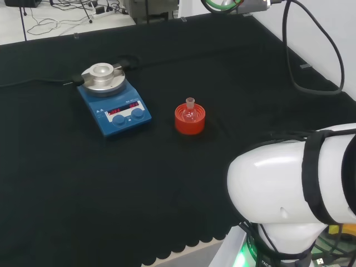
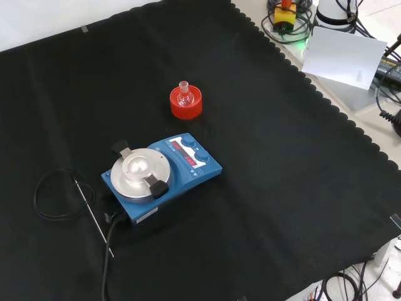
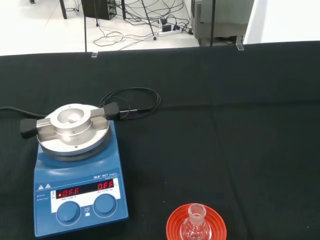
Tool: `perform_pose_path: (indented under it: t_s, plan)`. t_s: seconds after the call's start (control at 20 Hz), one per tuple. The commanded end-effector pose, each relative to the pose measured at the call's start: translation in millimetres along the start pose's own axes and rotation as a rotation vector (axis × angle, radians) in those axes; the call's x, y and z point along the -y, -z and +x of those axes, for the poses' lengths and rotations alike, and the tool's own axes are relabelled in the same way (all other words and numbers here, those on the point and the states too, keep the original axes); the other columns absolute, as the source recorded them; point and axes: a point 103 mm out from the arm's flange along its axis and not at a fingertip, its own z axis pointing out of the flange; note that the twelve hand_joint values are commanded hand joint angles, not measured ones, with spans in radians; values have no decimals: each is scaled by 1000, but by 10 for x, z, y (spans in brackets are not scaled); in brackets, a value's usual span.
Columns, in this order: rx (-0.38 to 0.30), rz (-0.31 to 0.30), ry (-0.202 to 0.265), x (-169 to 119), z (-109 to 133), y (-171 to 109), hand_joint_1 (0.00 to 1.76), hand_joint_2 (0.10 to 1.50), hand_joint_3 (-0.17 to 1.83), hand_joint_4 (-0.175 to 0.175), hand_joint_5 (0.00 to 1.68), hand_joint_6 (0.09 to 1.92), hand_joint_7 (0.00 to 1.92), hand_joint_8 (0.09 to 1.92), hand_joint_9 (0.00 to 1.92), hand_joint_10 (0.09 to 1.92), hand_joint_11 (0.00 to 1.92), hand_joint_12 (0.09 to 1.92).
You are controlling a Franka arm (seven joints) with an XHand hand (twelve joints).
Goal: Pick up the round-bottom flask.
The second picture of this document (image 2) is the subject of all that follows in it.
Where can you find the clear round-bottom flask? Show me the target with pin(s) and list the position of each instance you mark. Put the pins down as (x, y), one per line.
(185, 99)

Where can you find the black bench cloth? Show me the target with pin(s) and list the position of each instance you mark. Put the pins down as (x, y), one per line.
(282, 156)

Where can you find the grey tape strip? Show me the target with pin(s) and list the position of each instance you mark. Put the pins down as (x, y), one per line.
(84, 29)

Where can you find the black power adapter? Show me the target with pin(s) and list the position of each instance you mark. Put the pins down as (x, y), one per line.
(388, 70)

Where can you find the white board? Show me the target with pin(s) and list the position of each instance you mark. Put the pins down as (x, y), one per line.
(341, 56)

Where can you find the orange round flask holder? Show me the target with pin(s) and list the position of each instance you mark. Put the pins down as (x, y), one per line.
(188, 113)

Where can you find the blue heater with steel plate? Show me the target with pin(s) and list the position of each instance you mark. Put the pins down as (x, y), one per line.
(178, 188)

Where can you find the yellow stop button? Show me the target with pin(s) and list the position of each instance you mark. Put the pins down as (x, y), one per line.
(285, 15)

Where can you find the thin metal probe rod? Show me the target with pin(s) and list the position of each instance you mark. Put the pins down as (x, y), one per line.
(94, 218)

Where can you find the clear tape strip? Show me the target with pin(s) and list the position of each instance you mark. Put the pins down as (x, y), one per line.
(396, 219)

